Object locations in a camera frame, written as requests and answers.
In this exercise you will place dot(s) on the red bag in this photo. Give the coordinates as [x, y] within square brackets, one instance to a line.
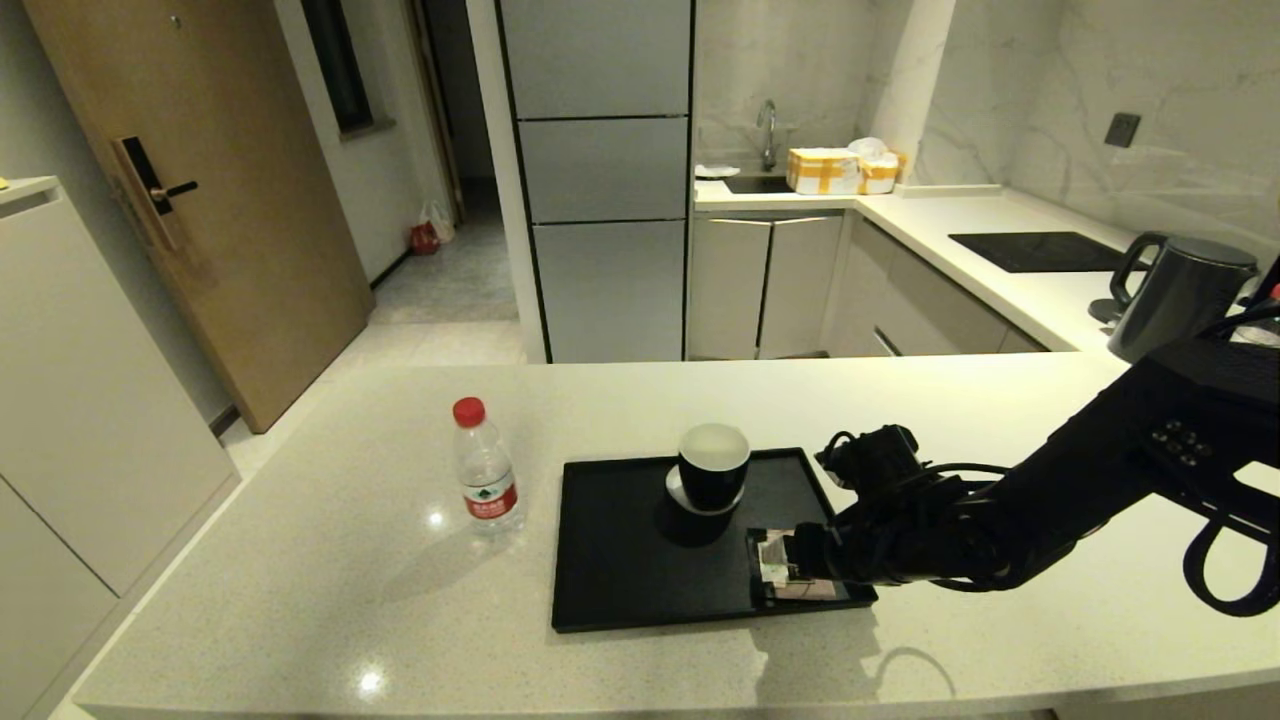
[424, 239]

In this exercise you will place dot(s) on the black induction cooktop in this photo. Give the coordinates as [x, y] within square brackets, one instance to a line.
[1035, 251]

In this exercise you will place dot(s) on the black rectangular serving tray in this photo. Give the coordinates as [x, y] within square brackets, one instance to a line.
[640, 575]

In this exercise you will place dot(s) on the grey cabinet door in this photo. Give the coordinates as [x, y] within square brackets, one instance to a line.
[800, 285]
[728, 285]

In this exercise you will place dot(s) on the black electric kettle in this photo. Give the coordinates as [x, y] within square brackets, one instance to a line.
[1185, 290]

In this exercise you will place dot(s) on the white plastic shopping bag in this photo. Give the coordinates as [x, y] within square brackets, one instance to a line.
[441, 222]

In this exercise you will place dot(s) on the dark wall socket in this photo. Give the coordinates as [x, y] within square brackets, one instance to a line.
[1121, 130]

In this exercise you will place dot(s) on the tall grey refrigerator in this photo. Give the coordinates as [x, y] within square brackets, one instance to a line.
[605, 285]

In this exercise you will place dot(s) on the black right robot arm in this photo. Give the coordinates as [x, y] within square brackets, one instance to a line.
[1100, 470]

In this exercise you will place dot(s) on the dark kitchen sink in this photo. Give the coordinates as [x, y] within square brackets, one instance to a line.
[755, 184]

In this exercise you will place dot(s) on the white saucer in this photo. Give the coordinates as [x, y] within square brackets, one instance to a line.
[672, 490]

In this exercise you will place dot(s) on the white crumpled plastic bag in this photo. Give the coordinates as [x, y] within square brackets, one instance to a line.
[868, 147]

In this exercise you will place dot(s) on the brown wooden door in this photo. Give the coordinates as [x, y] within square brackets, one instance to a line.
[250, 250]

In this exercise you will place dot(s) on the pink tea bag packet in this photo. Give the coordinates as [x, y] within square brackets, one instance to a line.
[772, 562]

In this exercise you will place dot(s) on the chrome sink faucet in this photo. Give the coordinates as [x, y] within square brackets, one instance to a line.
[769, 147]

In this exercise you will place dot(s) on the black cup white inside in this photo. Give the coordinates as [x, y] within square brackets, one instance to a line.
[714, 485]

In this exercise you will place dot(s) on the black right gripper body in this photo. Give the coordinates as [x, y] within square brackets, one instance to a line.
[895, 540]

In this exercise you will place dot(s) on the white storage cabinet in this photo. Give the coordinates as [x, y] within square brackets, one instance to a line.
[80, 400]

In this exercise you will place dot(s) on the clear red-label water bottle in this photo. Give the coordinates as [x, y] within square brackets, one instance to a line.
[1265, 335]
[487, 480]

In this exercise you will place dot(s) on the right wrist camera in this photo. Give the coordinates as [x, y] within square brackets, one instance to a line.
[882, 455]

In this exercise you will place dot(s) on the grey counter drawer unit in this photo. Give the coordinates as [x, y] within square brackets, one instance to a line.
[930, 305]

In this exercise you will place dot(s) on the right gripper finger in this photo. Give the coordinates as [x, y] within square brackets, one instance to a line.
[806, 570]
[806, 543]

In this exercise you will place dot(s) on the large yellow-taped cardboard box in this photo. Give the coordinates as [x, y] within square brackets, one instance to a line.
[825, 172]

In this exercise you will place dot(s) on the small yellow-taped cardboard box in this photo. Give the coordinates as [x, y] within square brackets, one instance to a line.
[880, 175]

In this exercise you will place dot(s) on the white cloth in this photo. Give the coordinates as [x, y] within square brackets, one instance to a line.
[715, 170]

